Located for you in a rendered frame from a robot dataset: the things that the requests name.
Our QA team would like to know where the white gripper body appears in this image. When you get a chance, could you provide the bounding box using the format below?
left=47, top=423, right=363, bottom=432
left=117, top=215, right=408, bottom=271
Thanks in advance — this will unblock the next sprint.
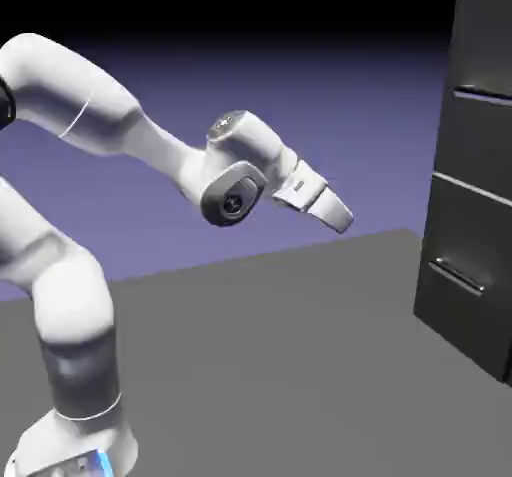
left=308, top=185, right=355, bottom=235

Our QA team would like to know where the dark grey cabinet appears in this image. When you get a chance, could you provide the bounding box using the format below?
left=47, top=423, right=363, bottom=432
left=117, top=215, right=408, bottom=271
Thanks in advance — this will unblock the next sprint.
left=412, top=0, right=512, bottom=386

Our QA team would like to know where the dark grey drawer front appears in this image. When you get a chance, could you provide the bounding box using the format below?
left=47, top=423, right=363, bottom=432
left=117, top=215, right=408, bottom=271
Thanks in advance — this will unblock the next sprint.
left=413, top=174, right=512, bottom=382
left=443, top=0, right=512, bottom=96
left=432, top=91, right=512, bottom=202

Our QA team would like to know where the silver bar drawer handle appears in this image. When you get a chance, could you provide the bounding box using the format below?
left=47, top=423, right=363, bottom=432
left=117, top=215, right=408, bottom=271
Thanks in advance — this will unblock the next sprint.
left=428, top=257, right=486, bottom=297
left=453, top=84, right=512, bottom=107

